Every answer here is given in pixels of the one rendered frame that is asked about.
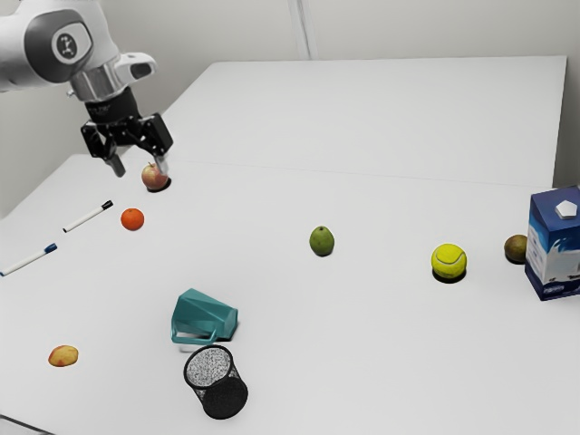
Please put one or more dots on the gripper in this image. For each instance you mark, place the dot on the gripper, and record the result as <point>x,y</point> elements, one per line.
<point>118,121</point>

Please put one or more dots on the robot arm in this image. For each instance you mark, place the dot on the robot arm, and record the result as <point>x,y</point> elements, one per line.
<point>41,45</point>

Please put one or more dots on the teal faceted mug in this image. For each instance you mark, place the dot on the teal faceted mug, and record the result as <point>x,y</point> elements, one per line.
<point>199,316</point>

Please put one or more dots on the red apple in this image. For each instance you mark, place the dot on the red apple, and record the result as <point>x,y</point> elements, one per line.
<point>154,176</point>

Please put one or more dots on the orange fruit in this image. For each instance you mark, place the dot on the orange fruit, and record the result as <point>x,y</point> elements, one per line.
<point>132,219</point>

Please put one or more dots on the white pen with black cap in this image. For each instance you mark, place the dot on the white pen with black cap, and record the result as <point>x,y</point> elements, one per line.
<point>86,217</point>

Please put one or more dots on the white pen with blue cap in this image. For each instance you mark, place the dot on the white pen with blue cap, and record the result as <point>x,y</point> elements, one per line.
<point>27,260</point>

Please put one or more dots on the green pear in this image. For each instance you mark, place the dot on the green pear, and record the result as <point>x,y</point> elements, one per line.
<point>321,241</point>

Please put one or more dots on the yellow red peach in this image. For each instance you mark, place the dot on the yellow red peach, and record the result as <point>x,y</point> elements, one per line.
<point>63,355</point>

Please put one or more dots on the black mesh pen holder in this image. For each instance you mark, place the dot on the black mesh pen holder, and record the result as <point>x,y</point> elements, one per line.
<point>215,380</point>

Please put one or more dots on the yellow tennis ball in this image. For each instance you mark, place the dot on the yellow tennis ball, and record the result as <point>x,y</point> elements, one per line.
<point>448,261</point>

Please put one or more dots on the brown kiwi fruit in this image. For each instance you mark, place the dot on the brown kiwi fruit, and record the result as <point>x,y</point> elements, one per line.
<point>515,248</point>

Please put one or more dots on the blue and white carton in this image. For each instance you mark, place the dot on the blue and white carton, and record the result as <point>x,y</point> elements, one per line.
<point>555,247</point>

